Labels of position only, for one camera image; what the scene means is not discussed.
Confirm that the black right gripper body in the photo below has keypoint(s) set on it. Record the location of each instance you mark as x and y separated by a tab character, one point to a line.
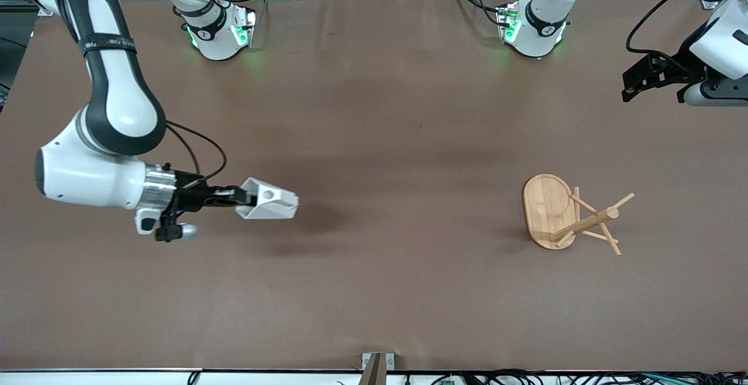
188	197

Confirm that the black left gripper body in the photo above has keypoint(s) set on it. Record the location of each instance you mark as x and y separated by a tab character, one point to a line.
682	63

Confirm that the white faceted cup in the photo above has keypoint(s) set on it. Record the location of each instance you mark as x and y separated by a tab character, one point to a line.
272	203

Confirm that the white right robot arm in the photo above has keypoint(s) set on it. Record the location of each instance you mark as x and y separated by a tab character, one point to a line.
117	104

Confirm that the wooden cup rack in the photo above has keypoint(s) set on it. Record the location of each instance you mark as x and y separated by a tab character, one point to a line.
548	210

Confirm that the brown table cover sheet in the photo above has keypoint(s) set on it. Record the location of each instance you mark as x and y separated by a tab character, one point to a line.
374	139

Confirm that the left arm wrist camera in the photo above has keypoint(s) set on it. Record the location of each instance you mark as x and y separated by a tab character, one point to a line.
719	93

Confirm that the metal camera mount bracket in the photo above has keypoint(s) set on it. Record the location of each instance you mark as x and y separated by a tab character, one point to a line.
377	367

